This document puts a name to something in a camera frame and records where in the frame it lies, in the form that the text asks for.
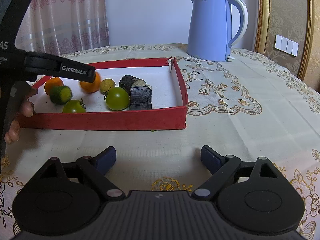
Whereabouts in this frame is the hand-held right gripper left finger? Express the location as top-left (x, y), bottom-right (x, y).
top-left (37, 145), bottom-right (126, 201)

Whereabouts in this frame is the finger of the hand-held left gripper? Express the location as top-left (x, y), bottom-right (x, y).
top-left (25, 52), bottom-right (97, 83)

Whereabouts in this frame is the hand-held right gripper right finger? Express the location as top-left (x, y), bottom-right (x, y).
top-left (191, 145), bottom-right (283, 201)

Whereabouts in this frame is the large orange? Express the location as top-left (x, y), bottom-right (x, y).
top-left (44, 77), bottom-right (64, 96)

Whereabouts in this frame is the cucumber end piece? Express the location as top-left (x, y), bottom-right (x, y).
top-left (49, 85), bottom-right (73, 105)

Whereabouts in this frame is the small orange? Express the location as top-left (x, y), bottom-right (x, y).
top-left (79, 72), bottom-right (102, 94)

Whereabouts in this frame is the red cardboard box tray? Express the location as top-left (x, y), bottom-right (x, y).
top-left (16, 57), bottom-right (188, 131)

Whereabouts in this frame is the dark green tomato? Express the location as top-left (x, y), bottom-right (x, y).
top-left (62, 99), bottom-right (87, 114)

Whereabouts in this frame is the small yellow round fruit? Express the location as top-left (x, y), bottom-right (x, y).
top-left (99, 78), bottom-right (116, 95)

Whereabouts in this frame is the light green tomato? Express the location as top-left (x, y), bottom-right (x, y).
top-left (105, 87), bottom-right (130, 111)

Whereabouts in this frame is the dark eggplant piece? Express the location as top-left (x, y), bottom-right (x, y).
top-left (129, 85), bottom-right (153, 110)
top-left (119, 74), bottom-right (147, 98)

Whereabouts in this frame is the person's left hand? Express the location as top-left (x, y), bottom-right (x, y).
top-left (4, 88), bottom-right (38, 144)

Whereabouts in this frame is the cream embroidered tablecloth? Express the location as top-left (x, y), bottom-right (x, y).
top-left (0, 42), bottom-right (320, 240)

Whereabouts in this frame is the patterned pink curtain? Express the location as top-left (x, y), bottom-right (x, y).
top-left (14, 0), bottom-right (110, 57)

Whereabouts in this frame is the blue electric kettle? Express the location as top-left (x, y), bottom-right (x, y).
top-left (187, 0), bottom-right (249, 62)

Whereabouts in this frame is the white wall switch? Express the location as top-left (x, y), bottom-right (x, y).
top-left (274, 34), bottom-right (299, 57)

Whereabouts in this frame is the gold framed wall panel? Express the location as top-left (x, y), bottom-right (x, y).
top-left (254, 0), bottom-right (315, 82)

